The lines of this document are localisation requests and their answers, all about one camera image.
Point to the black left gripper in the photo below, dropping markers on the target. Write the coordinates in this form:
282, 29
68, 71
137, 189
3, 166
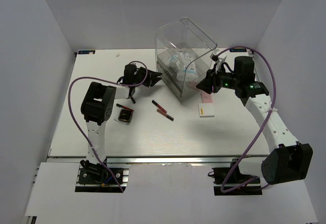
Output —
152, 80

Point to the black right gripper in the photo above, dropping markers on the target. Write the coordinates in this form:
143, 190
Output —
211, 80

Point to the red lip gloss black cap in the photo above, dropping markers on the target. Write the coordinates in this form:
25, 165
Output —
159, 106

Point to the clear packet blue label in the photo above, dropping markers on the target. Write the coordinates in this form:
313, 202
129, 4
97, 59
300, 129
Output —
182, 63

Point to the red lip gloss tube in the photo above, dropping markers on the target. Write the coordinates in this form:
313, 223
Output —
165, 114

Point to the clear acrylic makeup organizer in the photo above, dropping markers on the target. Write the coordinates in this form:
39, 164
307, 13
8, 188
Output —
183, 35

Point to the short red lip pencil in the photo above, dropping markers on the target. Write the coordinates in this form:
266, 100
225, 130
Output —
122, 106

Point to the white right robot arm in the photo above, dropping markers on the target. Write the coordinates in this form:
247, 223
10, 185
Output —
288, 159

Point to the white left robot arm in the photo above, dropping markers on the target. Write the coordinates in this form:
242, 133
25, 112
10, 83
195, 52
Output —
98, 103

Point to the pink makeup box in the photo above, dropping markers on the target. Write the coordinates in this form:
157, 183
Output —
206, 98

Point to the white box yellow label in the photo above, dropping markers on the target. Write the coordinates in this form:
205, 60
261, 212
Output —
206, 110

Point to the blue table label right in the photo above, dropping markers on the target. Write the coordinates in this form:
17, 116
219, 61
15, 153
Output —
238, 49

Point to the blue table label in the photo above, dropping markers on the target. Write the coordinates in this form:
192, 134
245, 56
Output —
86, 52
238, 49

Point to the black square compact case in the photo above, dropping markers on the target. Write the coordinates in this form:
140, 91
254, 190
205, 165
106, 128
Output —
125, 116

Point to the blue table label left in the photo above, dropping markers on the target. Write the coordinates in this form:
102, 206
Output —
86, 52

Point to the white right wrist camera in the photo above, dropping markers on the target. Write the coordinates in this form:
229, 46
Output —
218, 59

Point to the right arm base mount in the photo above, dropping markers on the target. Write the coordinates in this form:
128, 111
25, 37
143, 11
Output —
218, 175

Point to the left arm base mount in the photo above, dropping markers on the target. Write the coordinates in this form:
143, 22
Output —
95, 178

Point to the aluminium table edge rail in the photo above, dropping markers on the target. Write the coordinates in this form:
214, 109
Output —
211, 159

